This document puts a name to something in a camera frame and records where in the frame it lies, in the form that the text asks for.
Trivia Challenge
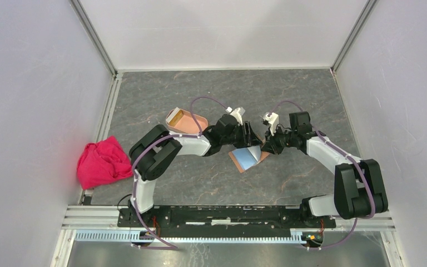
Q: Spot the blue credit card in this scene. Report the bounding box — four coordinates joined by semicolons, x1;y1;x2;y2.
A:
232;146;262;171

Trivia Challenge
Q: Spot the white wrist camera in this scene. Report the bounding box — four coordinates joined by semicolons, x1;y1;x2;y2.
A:
226;107;245;125
262;112;279;136

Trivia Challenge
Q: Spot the red crumpled cloth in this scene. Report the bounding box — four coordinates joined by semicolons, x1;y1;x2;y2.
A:
76;136;133;190

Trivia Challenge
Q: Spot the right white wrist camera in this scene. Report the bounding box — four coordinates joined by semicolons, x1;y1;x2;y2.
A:
262;112;279;136

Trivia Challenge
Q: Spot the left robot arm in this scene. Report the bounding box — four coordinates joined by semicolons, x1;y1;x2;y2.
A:
128;114;262;227

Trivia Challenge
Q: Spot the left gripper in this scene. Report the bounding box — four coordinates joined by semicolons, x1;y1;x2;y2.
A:
221;121;263;149

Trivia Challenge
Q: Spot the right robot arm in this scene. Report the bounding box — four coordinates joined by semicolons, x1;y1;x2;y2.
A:
261;111;389;227

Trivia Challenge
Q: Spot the tan leather card holder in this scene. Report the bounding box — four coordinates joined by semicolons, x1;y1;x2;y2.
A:
229;137;270;173

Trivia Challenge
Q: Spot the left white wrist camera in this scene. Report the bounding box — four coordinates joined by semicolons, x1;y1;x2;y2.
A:
226;107;245;125

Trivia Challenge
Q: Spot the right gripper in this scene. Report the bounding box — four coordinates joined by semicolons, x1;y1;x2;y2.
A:
260;124;297;155

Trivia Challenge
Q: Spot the pink oval tray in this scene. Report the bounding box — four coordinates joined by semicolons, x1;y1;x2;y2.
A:
165;107;208;135

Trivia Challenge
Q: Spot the white toothed cable duct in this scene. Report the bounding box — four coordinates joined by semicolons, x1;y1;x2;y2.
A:
75;230;306;244

